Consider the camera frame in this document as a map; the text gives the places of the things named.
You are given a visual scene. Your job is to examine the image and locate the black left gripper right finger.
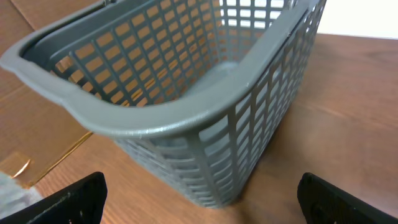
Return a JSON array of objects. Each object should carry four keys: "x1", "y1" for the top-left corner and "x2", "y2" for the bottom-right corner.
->
[{"x1": 297, "y1": 172, "x2": 397, "y2": 224}]

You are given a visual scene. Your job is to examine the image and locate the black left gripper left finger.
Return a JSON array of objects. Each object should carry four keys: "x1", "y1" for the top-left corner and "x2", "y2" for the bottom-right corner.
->
[{"x1": 1, "y1": 172, "x2": 108, "y2": 224}]

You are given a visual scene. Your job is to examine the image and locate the brown cardboard sheet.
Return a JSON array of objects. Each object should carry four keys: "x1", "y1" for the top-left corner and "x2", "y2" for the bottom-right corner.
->
[{"x1": 1, "y1": 0, "x2": 93, "y2": 189}]

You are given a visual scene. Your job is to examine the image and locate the grey plastic basket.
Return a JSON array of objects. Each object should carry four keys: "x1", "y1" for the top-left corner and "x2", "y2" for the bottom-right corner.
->
[{"x1": 1, "y1": 0, "x2": 325, "y2": 208}]

